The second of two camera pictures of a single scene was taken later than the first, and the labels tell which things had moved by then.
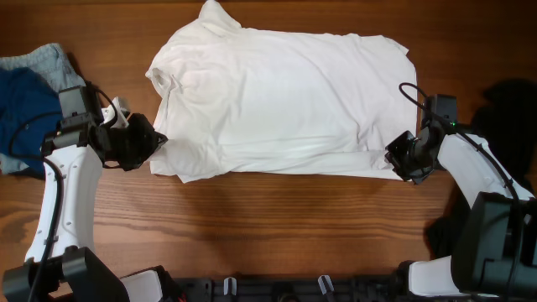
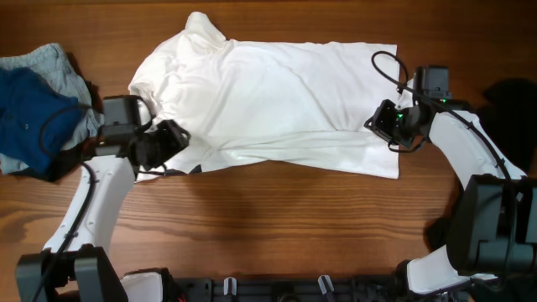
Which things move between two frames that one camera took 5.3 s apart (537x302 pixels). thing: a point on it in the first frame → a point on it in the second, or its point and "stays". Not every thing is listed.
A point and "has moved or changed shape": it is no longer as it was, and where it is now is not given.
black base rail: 322,288 stays
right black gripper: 393,155 → 379,123
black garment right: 506,117 stays
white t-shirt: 237,101 has moved or changed shape
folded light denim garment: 49,61 stays
